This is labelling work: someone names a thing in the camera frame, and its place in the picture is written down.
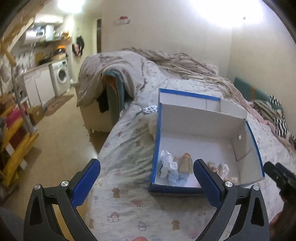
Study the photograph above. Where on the brown fuzzy scrunchie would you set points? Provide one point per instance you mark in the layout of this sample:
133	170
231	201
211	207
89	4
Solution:
212	167

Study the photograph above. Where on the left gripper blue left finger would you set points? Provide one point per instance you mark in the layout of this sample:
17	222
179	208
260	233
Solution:
40	220

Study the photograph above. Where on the clear plastic packet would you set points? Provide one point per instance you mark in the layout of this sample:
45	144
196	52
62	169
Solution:
169	165

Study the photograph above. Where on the yellow wooden ladder frame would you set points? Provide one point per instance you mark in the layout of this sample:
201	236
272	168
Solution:
16	142

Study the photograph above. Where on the brown cardboard piece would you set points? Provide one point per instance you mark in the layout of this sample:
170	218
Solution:
185	164

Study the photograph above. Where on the light blue fluffy sock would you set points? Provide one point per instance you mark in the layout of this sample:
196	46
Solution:
177	179

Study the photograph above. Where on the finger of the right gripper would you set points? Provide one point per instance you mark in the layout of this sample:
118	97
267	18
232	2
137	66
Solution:
285	173
271	170

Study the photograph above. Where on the teal orange folded blanket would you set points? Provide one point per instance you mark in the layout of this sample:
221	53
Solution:
113	96

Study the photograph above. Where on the small cardboard box on floor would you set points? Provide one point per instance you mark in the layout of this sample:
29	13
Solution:
36	114

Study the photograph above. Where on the silver pill blister pack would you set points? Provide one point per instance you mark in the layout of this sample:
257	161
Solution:
150	109

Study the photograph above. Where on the beige patterned blanket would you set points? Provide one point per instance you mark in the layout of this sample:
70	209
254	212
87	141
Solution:
137	66

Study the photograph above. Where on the white patterned bed quilt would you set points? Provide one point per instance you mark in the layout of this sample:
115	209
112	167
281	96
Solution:
120	205

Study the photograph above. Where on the white scrunchie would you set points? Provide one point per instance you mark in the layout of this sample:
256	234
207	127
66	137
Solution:
223	171

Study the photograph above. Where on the black white striped cloth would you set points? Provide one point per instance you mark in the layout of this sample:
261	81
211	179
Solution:
272	111

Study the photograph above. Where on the white kitchen cabinet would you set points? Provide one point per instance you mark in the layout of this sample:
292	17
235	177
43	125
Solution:
38	86

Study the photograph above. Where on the white washing machine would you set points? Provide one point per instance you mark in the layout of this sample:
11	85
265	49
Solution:
60	77

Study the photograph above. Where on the teal headboard cushion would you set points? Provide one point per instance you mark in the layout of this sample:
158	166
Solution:
250	93

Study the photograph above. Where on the brown floor mat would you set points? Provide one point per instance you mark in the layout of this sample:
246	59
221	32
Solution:
57	103

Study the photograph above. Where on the blue white cardboard box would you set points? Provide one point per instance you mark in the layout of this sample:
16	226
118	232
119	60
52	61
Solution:
207	128

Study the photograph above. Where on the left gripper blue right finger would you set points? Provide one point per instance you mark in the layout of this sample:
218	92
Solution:
251	221

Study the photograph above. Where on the beige scrunchie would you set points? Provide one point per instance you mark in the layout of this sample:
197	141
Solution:
234	180

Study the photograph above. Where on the dark clothes hanging on wall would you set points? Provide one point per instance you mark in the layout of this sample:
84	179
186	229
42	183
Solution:
77	48

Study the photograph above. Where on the person's right hand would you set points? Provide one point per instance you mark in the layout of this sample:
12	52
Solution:
282	227

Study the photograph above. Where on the white water heater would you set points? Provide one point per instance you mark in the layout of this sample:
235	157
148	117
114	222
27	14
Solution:
33	36

